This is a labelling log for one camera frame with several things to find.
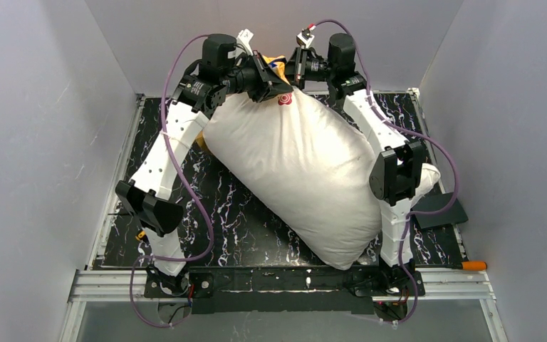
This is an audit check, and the orange handled tool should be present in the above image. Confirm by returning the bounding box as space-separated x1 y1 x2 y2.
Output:
417 261 487 271

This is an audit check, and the yellow and blue pillowcase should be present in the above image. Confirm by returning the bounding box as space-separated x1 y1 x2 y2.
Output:
195 56 290 153

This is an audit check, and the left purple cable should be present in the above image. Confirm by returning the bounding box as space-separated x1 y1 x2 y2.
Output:
129 33 216 329

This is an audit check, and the white pillow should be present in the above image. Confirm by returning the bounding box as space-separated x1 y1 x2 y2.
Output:
203 89 440 270

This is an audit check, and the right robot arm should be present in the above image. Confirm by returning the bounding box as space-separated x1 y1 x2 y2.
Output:
286 25 425 267

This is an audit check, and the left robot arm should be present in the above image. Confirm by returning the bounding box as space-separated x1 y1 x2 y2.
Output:
115 28 293 276

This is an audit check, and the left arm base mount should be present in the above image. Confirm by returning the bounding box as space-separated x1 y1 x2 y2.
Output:
144 266 215 299

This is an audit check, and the black plate on table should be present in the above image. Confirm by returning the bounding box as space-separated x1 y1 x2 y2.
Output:
412 191 469 232

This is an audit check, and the aluminium frame rail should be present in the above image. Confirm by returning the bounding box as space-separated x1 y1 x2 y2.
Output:
58 94 146 341

